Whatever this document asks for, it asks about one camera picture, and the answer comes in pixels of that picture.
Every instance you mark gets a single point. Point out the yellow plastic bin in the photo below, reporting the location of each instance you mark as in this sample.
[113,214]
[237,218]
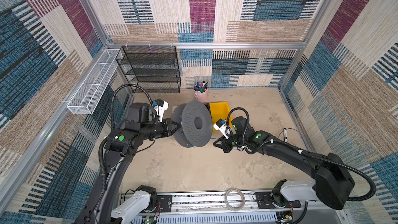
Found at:
[219,110]

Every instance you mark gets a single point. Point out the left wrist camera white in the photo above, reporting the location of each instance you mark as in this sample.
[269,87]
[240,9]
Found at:
[160,107]

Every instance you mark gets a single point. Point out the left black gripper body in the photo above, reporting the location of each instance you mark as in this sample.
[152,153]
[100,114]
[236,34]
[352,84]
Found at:
[165,132]

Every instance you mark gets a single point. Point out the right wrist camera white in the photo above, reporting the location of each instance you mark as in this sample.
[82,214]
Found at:
[222,126]

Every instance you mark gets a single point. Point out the pink pen cup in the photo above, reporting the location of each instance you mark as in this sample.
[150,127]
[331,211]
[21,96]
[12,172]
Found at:
[200,92]

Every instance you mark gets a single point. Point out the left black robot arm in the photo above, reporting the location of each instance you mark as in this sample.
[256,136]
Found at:
[115,154]

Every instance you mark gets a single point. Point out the clear tubing coil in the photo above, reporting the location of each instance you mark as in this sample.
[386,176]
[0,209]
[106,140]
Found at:
[234,199]

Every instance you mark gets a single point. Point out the grey filament spool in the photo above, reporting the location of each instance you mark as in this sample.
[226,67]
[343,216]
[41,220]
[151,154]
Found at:
[196,123]

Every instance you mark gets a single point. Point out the white wire mesh basket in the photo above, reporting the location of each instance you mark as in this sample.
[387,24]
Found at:
[89,93]

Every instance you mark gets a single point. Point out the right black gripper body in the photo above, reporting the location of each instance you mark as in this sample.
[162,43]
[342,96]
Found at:
[236,141]

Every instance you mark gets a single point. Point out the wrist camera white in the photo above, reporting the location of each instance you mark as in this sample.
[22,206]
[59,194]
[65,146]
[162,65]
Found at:
[222,126]
[160,107]

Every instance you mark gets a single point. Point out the black marker pen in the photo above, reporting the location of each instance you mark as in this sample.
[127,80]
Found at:
[285,135]

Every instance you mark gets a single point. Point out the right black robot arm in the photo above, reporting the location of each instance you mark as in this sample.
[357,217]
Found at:
[331,181]

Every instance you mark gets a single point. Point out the black mesh shelf rack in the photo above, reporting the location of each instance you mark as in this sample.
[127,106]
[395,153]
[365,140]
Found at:
[154,68]

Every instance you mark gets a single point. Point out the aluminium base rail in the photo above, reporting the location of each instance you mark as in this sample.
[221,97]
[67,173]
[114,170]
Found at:
[208,207]

